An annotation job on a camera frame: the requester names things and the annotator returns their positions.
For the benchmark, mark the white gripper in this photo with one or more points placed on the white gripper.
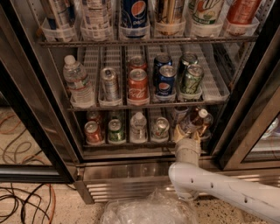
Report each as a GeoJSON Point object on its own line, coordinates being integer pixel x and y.
{"type": "Point", "coordinates": [188, 144]}

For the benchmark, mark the amber drink plastic bottle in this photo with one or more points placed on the amber drink plastic bottle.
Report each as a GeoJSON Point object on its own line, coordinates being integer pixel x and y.
{"type": "Point", "coordinates": [197, 120]}

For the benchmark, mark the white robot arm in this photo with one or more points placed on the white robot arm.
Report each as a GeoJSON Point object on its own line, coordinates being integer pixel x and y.
{"type": "Point", "coordinates": [189, 180]}

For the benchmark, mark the green white can bottom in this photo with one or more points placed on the green white can bottom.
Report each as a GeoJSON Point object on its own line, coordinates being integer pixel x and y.
{"type": "Point", "coordinates": [160, 128]}

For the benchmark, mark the small clear water bottle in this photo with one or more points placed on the small clear water bottle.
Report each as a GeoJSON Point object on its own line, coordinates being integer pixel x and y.
{"type": "Point", "coordinates": [137, 130]}

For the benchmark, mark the empty clear shelf tray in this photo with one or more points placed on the empty clear shelf tray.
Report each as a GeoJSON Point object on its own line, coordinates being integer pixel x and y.
{"type": "Point", "coordinates": [213, 86]}

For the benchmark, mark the right glass fridge door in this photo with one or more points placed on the right glass fridge door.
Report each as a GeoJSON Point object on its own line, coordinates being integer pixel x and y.
{"type": "Point", "coordinates": [247, 142]}

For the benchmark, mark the glass fridge door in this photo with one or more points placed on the glass fridge door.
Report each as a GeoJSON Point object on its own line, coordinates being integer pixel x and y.
{"type": "Point", "coordinates": [31, 84]}
{"type": "Point", "coordinates": [247, 142]}

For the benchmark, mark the green can bottom shelf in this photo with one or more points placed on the green can bottom shelf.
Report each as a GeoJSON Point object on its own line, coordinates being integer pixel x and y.
{"type": "Point", "coordinates": [115, 131]}

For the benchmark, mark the red can bottom shelf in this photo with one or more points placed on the red can bottom shelf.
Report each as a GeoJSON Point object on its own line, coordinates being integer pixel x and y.
{"type": "Point", "coordinates": [93, 132]}

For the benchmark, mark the steel fridge bottom grille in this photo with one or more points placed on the steel fridge bottom grille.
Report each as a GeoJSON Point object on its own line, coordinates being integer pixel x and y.
{"type": "Point", "coordinates": [134, 179]}

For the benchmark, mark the clear water bottle middle shelf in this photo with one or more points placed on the clear water bottle middle shelf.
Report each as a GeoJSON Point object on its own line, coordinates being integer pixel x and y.
{"type": "Point", "coordinates": [79, 83]}

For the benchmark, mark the large dark soda bottle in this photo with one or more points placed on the large dark soda bottle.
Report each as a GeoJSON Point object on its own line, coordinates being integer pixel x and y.
{"type": "Point", "coordinates": [169, 16]}

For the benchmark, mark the large 7up bottle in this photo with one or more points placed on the large 7up bottle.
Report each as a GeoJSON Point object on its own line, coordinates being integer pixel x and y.
{"type": "Point", "coordinates": [205, 12]}

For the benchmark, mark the large Pepsi bottle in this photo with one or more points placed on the large Pepsi bottle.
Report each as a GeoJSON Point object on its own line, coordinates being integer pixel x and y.
{"type": "Point", "coordinates": [134, 18]}

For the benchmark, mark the large orange soda bottle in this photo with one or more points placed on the large orange soda bottle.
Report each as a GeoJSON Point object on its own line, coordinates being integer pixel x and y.
{"type": "Point", "coordinates": [242, 12]}

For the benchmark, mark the large clear labeled bottle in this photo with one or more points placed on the large clear labeled bottle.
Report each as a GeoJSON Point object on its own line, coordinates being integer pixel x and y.
{"type": "Point", "coordinates": [97, 19]}

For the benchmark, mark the left glass fridge door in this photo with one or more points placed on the left glass fridge door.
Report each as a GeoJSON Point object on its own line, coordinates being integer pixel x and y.
{"type": "Point", "coordinates": [31, 84]}

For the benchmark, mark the large white blue bottle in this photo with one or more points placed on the large white blue bottle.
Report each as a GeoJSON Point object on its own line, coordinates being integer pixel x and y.
{"type": "Point", "coordinates": [59, 20]}

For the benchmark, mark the green soda can front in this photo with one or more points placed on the green soda can front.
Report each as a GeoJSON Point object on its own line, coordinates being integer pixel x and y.
{"type": "Point", "coordinates": [191, 79]}

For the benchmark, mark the green soda can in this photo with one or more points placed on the green soda can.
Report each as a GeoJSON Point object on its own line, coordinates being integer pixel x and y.
{"type": "Point", "coordinates": [191, 79]}
{"type": "Point", "coordinates": [186, 59]}

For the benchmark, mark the blue Pepsi can front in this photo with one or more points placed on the blue Pepsi can front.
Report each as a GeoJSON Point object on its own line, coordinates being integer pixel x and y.
{"type": "Point", "coordinates": [165, 80]}

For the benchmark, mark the blue pepsi can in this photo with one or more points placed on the blue pepsi can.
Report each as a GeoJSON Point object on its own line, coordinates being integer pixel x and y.
{"type": "Point", "coordinates": [160, 60]}
{"type": "Point", "coordinates": [165, 80]}

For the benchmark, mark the red Coca-Cola can front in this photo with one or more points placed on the red Coca-Cola can front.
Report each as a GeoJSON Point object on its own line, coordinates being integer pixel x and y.
{"type": "Point", "coordinates": [138, 85]}

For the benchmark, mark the red coca-cola can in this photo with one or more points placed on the red coca-cola can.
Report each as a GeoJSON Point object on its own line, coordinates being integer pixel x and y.
{"type": "Point", "coordinates": [138, 85]}
{"type": "Point", "coordinates": [137, 61]}

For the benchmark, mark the green soda can rear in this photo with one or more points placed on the green soda can rear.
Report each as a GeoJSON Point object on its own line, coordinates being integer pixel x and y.
{"type": "Point", "coordinates": [186, 59]}

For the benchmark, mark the clear plastic bag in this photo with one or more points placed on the clear plastic bag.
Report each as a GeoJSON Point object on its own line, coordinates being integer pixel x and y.
{"type": "Point", "coordinates": [158, 208]}

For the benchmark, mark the blue Pepsi can rear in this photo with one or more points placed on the blue Pepsi can rear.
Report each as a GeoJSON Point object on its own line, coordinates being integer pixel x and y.
{"type": "Point", "coordinates": [160, 60]}

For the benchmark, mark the red Coca-Cola can rear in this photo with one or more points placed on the red Coca-Cola can rear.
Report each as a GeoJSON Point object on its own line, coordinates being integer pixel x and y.
{"type": "Point", "coordinates": [137, 61]}

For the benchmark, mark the silver soda can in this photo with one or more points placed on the silver soda can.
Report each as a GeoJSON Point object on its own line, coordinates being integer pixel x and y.
{"type": "Point", "coordinates": [110, 85]}

